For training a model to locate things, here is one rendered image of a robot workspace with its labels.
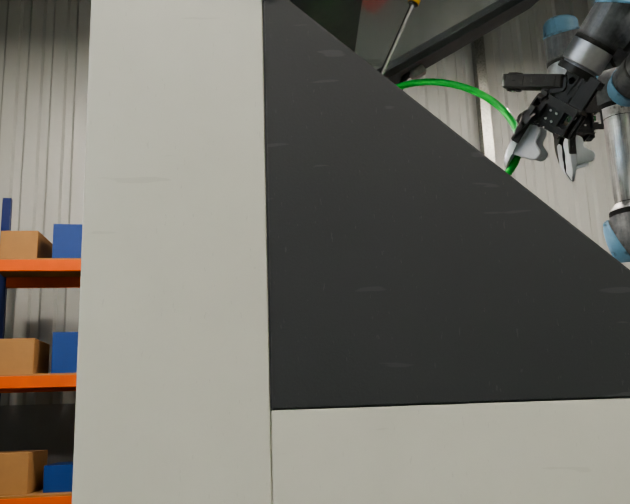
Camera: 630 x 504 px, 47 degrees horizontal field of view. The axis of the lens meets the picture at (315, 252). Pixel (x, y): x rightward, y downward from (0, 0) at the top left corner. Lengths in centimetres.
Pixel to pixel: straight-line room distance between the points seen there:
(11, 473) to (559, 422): 596
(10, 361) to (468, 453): 595
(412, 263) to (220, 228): 30
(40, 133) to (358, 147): 757
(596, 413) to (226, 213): 62
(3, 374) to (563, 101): 582
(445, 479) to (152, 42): 81
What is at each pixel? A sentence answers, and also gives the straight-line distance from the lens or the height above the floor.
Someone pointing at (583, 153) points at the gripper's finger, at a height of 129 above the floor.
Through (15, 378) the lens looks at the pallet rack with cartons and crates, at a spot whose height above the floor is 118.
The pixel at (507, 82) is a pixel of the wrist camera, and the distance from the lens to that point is 142.
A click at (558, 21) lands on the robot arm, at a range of 170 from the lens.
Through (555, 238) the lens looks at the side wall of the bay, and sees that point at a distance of 116.
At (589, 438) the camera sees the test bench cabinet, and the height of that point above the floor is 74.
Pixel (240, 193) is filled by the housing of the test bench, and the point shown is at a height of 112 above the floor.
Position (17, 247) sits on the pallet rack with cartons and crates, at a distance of 703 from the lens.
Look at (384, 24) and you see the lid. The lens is 167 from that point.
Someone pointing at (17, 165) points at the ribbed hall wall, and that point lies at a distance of 852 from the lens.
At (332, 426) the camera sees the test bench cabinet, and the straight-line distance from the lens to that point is 107.
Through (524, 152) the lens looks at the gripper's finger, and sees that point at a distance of 139.
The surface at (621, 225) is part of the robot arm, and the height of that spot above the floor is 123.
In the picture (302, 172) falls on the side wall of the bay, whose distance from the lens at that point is 113.
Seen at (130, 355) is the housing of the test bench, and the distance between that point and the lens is 110.
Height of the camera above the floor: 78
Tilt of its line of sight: 13 degrees up
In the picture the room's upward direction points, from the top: 2 degrees counter-clockwise
